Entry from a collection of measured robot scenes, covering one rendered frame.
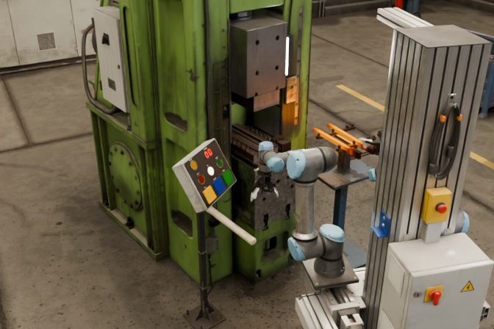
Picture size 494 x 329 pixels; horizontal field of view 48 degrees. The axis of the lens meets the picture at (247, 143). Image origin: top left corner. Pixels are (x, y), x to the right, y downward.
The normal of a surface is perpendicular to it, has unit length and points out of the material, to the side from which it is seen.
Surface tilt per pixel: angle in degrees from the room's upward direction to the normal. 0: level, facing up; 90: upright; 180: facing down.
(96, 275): 0
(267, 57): 90
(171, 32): 89
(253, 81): 90
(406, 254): 0
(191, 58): 89
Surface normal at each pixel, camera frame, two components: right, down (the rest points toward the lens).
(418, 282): 0.22, 0.43
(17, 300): 0.00, -0.89
